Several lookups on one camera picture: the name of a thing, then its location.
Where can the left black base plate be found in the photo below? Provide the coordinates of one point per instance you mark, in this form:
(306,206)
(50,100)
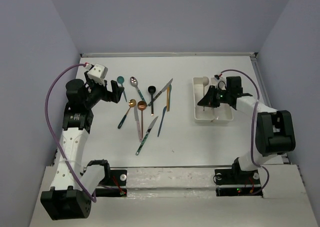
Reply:
(115,186)

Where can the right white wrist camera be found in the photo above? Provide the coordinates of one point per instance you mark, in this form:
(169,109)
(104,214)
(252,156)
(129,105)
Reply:
(220,81)

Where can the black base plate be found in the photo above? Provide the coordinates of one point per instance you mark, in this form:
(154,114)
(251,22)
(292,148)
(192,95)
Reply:
(115,186)
(228,184)

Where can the silver knife pink handle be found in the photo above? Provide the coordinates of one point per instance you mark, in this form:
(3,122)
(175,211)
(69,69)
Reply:
(136,116)

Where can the silver spoon teal handle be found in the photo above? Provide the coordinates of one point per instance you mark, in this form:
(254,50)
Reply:
(134,83)

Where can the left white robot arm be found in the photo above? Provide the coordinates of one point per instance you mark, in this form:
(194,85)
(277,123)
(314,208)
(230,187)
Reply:
(73,189)

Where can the teal plastic spoon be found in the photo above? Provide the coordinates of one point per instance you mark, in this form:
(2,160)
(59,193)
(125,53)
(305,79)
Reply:
(121,80)

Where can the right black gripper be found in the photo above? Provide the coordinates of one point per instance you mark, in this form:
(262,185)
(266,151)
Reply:
(209,100)

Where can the white two-compartment container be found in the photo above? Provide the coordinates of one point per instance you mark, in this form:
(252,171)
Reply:
(205,115)

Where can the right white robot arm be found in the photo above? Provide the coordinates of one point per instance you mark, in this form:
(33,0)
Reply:
(272,130)

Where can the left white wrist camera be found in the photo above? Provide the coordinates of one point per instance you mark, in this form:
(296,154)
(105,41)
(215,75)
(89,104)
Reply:
(97,73)

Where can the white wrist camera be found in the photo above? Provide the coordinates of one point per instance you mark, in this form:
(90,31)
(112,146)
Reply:
(97,73)
(220,81)

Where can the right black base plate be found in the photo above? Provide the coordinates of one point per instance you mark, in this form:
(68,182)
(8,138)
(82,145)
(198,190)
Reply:
(228,184)

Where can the gold spoon teal handle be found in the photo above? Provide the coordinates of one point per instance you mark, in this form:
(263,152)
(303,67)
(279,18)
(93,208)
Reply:
(132,103)

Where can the beige plastic spoon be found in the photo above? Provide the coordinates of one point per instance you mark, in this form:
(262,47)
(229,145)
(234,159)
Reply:
(205,82)

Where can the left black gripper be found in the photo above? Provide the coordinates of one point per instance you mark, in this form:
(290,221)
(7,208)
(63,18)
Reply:
(116,90)

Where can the silver knife dark handle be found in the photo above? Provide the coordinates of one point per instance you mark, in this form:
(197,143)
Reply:
(160,92)

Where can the black spoon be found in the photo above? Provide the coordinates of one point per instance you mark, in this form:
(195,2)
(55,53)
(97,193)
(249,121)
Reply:
(151,91)

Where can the copper spoon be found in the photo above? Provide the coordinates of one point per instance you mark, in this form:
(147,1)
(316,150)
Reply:
(142,105)

